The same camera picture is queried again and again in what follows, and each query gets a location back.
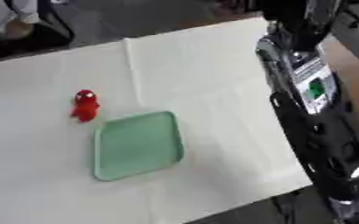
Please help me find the green square tray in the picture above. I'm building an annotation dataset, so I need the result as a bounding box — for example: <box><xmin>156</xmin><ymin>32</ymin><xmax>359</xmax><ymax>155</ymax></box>
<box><xmin>92</xmin><ymin>110</ymin><xmax>186</xmax><ymax>182</ymax></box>

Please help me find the red toy figure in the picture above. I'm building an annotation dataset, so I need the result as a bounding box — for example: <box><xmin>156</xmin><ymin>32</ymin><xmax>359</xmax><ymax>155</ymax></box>
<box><xmin>69</xmin><ymin>88</ymin><xmax>103</xmax><ymax>123</ymax></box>

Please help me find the black chair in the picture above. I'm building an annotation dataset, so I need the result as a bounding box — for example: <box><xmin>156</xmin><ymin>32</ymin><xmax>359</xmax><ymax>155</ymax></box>
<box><xmin>0</xmin><ymin>0</ymin><xmax>77</xmax><ymax>61</ymax></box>

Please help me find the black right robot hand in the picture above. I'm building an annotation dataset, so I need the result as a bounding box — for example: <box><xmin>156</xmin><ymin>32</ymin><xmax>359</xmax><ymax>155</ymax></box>
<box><xmin>257</xmin><ymin>0</ymin><xmax>359</xmax><ymax>53</ymax></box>

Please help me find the person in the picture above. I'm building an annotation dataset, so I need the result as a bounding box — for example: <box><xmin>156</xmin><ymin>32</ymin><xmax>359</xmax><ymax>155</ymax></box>
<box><xmin>0</xmin><ymin>0</ymin><xmax>42</xmax><ymax>41</ymax></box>

